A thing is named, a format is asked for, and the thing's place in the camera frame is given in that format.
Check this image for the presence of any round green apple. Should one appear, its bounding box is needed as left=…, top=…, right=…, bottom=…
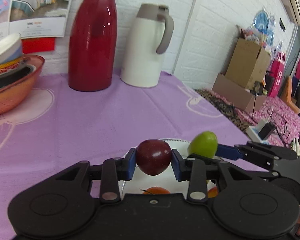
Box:
left=187, top=131, right=218, bottom=159

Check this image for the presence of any dark red plum back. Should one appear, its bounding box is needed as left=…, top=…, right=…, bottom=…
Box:
left=135, top=139, right=172, bottom=176

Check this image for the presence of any orange with green leaf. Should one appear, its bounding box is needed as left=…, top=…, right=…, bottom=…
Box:
left=140, top=186, right=170, bottom=195

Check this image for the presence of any red yellow small apple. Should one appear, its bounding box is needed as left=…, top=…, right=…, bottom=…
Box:
left=207, top=186, right=218, bottom=198

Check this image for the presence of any black power adapter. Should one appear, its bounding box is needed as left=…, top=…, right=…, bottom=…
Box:
left=258, top=122, right=276, bottom=140

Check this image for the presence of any white porcelain plate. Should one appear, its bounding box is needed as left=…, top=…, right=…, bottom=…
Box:
left=119, top=139, right=216, bottom=198

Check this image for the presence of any lower cardboard box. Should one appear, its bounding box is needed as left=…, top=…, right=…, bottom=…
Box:
left=212, top=74, right=267, bottom=112

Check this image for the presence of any cardboard box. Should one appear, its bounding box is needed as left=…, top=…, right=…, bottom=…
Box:
left=225, top=38, right=271, bottom=90
left=212, top=74, right=267, bottom=112

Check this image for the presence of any purple tablecloth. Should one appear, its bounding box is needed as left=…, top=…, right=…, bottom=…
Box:
left=0, top=71, right=268, bottom=240

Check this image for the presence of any upper cardboard box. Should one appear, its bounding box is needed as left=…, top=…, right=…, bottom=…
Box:
left=225, top=38, right=271, bottom=90

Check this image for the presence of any pink shopping bag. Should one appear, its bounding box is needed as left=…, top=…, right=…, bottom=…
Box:
left=268, top=51, right=286, bottom=97

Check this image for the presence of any white thermos jug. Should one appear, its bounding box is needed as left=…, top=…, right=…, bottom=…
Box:
left=120, top=3, right=174, bottom=88

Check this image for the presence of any red thermos jug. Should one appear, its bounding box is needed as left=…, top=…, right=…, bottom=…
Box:
left=68, top=0, right=117, bottom=92

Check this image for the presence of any blue decorative fan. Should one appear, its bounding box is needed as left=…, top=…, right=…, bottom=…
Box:
left=253, top=10, right=276, bottom=46

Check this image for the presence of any orange glass bowl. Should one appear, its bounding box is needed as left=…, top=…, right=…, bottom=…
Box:
left=0, top=54, right=45, bottom=114

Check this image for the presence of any red paper sign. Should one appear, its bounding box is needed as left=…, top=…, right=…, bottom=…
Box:
left=21, top=37, right=56, bottom=54

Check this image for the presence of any white bowl on stack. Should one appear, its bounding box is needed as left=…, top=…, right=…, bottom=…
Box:
left=0, top=33, right=23, bottom=65

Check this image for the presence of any bedding poster calendar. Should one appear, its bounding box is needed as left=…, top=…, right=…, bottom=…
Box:
left=0, top=0, right=71, bottom=40

